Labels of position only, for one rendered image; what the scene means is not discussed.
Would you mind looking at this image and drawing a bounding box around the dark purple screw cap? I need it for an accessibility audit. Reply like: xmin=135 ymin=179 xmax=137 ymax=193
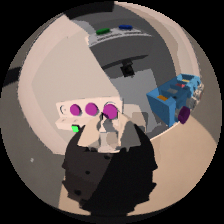
xmin=178 ymin=106 xmax=190 ymax=124

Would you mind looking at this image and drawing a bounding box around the magenta round cap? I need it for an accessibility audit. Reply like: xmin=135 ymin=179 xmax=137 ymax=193
xmin=103 ymin=104 xmax=117 ymax=119
xmin=85 ymin=103 xmax=98 ymax=116
xmin=70 ymin=104 xmax=81 ymax=116

